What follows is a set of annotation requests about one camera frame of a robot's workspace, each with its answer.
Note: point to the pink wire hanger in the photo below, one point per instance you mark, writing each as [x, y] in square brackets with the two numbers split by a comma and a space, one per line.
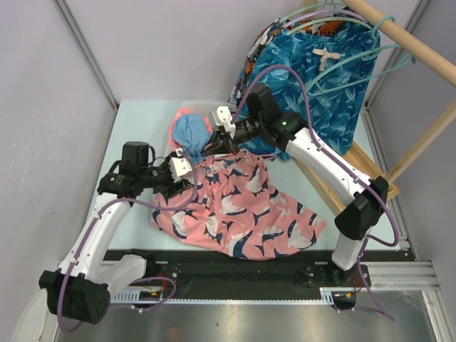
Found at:
[243, 157]

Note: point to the white plastic laundry basket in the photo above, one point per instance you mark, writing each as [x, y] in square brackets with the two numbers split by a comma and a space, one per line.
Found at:
[204, 107]

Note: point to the pink shark print shorts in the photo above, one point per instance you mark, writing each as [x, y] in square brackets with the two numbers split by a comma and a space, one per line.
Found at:
[237, 211]

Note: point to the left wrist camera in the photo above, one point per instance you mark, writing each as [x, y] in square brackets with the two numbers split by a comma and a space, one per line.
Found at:
[180, 165]

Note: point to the light blue garment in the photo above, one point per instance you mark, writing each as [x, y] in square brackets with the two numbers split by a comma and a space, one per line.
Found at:
[191, 133]

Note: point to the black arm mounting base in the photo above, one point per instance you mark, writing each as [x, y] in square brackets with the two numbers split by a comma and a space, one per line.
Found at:
[191, 277]

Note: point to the teal hanger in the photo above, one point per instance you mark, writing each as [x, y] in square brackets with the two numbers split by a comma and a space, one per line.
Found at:
[315, 89]

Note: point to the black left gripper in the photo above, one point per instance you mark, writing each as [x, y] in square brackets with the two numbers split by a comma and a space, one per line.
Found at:
[170, 190]

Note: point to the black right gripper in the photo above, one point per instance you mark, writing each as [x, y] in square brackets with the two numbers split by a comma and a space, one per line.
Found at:
[220, 143]

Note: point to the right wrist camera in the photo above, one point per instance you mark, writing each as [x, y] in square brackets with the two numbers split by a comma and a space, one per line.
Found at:
[221, 118]

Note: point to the white drawstring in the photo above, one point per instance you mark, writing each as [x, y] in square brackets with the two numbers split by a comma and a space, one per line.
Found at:
[324, 56]

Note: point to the wooden hanging rod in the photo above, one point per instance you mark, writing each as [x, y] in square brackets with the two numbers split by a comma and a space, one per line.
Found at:
[433, 60]

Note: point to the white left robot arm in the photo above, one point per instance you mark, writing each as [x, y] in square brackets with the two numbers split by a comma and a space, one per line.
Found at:
[79, 289]

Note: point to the mint green hanger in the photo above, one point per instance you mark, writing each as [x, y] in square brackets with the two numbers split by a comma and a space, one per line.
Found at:
[314, 7]

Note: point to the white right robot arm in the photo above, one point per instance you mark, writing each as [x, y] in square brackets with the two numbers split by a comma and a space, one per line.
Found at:
[363, 197]

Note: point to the blue shark print shorts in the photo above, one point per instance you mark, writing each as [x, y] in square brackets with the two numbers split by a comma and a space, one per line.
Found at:
[334, 116]

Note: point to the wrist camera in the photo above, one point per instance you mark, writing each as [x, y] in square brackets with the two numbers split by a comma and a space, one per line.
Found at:
[180, 165]
[221, 118]

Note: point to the aluminium corner post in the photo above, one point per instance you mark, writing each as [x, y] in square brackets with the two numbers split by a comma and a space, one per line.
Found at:
[86, 51]

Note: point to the purple hanger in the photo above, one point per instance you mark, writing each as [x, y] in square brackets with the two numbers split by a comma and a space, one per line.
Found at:
[322, 14]

